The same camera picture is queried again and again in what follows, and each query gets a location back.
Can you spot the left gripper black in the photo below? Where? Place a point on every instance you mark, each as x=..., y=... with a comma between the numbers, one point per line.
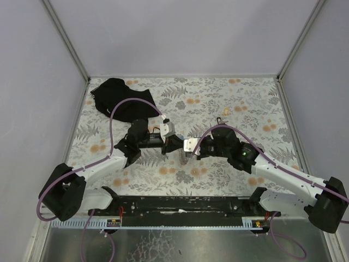
x=166, y=146

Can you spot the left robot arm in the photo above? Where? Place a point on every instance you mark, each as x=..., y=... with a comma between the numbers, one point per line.
x=66, y=191

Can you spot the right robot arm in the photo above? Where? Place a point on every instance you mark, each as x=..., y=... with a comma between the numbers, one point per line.
x=322, y=202

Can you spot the floral table mat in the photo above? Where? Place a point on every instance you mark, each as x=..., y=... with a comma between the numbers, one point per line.
x=192, y=105

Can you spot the black cloth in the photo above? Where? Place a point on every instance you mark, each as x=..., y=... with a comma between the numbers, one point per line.
x=108, y=94

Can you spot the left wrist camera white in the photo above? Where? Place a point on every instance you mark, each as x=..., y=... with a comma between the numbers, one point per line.
x=167, y=128

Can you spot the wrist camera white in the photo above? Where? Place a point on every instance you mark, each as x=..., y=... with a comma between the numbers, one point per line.
x=189, y=146
x=167, y=128

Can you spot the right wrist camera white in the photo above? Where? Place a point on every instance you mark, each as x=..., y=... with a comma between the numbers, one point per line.
x=189, y=146

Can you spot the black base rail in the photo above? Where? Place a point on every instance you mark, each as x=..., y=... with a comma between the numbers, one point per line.
x=183, y=211

